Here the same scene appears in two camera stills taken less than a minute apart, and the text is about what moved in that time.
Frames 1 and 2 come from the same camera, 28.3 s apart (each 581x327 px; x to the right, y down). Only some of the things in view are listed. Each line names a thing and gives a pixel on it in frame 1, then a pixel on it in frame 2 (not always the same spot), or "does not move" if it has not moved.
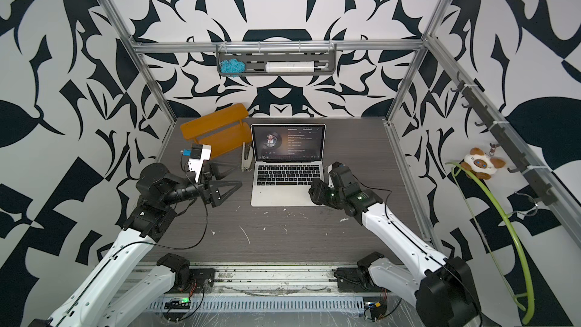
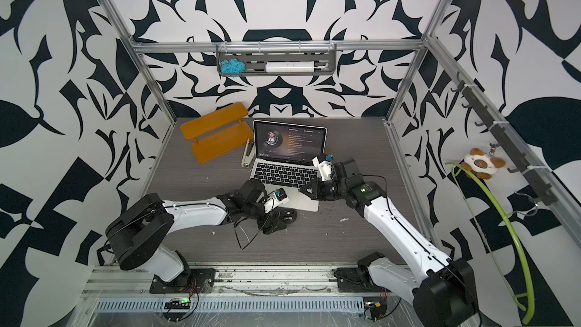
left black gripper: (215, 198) -> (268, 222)
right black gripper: (315, 191) does not move
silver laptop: (287, 159) does not move
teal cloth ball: (232, 66) does not move
